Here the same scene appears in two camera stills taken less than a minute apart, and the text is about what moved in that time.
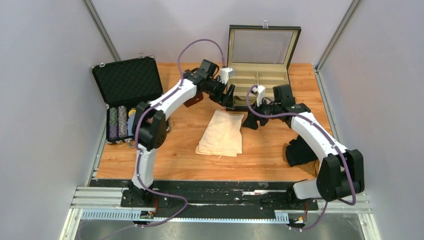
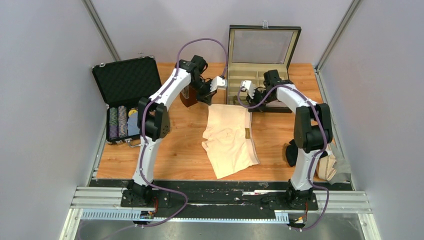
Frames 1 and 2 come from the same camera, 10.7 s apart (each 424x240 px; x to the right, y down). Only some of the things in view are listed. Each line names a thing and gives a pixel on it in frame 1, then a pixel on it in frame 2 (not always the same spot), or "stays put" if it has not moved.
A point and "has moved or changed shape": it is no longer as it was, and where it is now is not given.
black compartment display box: [259, 57] stays put
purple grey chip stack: [122, 125] stays put
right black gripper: [251, 121] → [253, 101]
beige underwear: [222, 136] has moved or changed shape
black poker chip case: [123, 84] stays put
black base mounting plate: [214, 198] stays put
